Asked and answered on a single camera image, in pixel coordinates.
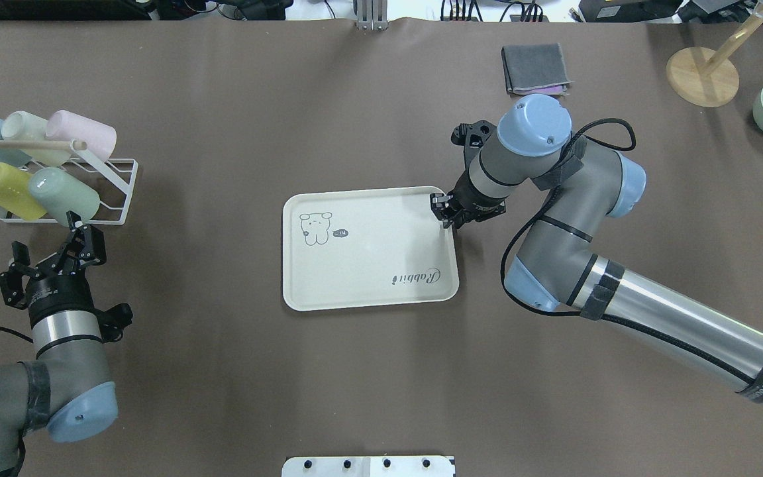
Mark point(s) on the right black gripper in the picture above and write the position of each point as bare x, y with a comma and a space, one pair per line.
473, 202

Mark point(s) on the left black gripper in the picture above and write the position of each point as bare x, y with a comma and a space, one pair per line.
48, 296

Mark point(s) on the cream rabbit tray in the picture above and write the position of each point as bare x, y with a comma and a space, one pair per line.
369, 247

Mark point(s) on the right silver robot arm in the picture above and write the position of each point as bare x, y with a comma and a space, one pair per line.
548, 267

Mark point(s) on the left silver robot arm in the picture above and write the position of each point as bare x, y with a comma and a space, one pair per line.
67, 388

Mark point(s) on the green plastic cup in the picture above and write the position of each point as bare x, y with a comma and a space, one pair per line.
58, 192

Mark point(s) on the yellow plastic cup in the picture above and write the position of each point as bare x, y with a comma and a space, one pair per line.
15, 196

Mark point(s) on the pink plastic cup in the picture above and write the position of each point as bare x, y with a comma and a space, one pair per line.
100, 138

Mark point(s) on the cream white plastic cup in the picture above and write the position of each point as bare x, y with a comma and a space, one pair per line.
25, 126

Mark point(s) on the wooden cup tree stand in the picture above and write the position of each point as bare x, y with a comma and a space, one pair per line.
705, 77

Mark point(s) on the purple folded cloth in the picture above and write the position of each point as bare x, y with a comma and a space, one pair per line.
555, 90

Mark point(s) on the grey folded cloth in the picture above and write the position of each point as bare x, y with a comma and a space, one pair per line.
530, 67

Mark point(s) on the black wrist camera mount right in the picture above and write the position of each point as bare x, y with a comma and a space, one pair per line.
471, 137

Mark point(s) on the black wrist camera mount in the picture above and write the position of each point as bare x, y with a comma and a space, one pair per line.
471, 137
112, 322

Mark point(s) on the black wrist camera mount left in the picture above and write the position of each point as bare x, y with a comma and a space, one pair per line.
112, 322

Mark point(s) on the white wire cup rack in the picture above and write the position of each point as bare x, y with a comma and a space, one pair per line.
113, 179

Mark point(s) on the aluminium frame post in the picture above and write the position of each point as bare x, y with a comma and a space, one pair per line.
371, 14

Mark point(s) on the white pedestal column base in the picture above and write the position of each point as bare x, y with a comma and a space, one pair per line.
381, 465

